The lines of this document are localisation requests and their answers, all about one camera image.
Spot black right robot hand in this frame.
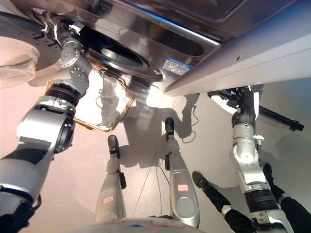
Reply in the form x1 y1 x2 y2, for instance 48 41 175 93
210 87 260 128

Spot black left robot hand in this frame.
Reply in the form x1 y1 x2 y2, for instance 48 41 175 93
54 20 85 47

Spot white basket with gold rim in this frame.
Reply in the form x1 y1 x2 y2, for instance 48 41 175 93
43 54 136 133

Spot grey front-load washing machine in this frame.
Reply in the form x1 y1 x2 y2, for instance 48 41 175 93
0 0 222 92

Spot black sliding door track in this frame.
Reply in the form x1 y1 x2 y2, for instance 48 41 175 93
207 87 305 132

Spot round glass washer door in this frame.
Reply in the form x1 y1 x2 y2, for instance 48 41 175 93
0 11 73 88

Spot black right robot foot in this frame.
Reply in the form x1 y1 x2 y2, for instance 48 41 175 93
165 117 175 140

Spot black robot foot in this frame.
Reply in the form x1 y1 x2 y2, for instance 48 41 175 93
107 135 121 158
165 117 175 140

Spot blue-bordered warning sticker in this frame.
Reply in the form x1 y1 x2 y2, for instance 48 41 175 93
162 57 194 75

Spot silver right robot leg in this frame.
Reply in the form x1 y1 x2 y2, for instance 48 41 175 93
165 135 201 228

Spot silver robot leg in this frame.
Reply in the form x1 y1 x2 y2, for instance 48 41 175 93
165 135 201 228
94 154 127 223

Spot black left robot foot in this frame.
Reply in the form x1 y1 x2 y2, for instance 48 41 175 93
107 135 121 158

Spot silver left robot leg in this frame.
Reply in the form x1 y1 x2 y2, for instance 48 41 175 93
94 154 127 223

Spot grey robot torso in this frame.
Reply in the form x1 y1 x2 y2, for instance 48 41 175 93
72 217 207 233

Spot thin grey floor cable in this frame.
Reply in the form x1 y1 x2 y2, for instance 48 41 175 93
132 135 171 216

